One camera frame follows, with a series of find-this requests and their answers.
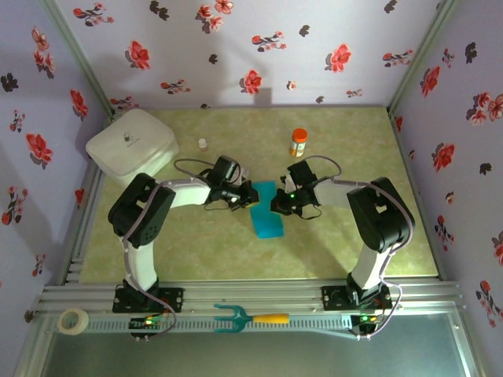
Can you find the blue paper sheet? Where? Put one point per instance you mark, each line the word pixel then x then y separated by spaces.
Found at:
pixel 267 220

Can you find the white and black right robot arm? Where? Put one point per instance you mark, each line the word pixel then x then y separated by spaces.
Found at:
pixel 381 216

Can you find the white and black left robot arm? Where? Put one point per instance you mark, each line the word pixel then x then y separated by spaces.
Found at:
pixel 137 212

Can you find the grey metal sheet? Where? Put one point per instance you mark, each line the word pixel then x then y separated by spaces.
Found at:
pixel 251 353

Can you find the small white bottle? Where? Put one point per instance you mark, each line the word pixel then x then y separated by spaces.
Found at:
pixel 203 144

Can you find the orange capped bottle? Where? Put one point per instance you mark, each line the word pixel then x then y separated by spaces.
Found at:
pixel 298 143

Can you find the white plastic lidded box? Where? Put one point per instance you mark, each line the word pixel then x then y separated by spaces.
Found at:
pixel 129 141

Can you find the white tape roll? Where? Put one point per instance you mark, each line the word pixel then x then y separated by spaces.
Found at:
pixel 78 316

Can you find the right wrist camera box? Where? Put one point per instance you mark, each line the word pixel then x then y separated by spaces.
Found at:
pixel 289 184

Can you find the aluminium front rail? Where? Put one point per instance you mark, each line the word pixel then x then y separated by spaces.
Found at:
pixel 251 292

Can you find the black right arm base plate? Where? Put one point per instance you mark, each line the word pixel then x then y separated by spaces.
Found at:
pixel 334 297

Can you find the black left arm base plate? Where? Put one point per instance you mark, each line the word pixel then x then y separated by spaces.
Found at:
pixel 173 298

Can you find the aluminium corner post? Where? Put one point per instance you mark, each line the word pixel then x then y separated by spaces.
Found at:
pixel 78 53
pixel 423 51

